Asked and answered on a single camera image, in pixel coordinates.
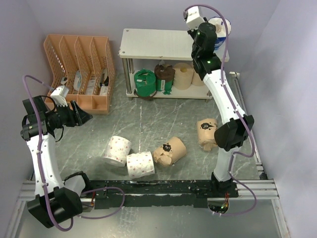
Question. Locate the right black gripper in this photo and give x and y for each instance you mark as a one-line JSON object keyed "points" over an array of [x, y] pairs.
{"points": [[192, 33]]}

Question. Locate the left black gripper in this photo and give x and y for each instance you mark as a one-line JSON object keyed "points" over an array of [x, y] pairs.
{"points": [[78, 116]]}

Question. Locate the blue white roll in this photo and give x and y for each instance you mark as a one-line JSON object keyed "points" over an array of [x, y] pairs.
{"points": [[220, 30]]}

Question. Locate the beige toilet roll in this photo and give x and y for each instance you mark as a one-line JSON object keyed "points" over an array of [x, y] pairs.
{"points": [[183, 76], [196, 79]]}

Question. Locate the green brown roll orange label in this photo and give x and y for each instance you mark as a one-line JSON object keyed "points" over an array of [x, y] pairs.
{"points": [[145, 84]]}

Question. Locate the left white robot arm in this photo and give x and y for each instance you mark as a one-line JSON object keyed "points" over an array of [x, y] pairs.
{"points": [[56, 200]]}

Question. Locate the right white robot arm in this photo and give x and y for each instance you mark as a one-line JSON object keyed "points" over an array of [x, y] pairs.
{"points": [[236, 125]]}

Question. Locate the papers in organizer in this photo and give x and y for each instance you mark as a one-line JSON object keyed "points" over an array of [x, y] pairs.
{"points": [[103, 83]]}

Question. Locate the white floral toilet roll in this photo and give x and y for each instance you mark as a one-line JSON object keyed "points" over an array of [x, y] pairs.
{"points": [[117, 150]]}

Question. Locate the orange plastic file organizer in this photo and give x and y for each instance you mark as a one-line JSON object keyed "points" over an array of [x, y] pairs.
{"points": [[90, 55]]}

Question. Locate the brown paper wrapped roll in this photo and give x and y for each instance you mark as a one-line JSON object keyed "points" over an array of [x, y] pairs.
{"points": [[170, 152]]}

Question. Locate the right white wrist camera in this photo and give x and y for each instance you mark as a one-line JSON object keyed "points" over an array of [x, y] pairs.
{"points": [[193, 18]]}

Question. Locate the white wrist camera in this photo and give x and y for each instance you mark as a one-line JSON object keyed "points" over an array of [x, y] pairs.
{"points": [[59, 96], [193, 18]]}

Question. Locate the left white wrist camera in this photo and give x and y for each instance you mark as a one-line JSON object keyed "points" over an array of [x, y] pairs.
{"points": [[59, 96]]}

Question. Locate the white corner bracket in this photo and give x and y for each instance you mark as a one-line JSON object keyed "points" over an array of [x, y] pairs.
{"points": [[235, 74]]}

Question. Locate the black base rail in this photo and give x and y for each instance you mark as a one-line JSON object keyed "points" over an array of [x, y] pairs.
{"points": [[161, 193]]}

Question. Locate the aluminium frame rail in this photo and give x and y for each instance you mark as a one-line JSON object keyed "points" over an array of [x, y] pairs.
{"points": [[253, 214]]}

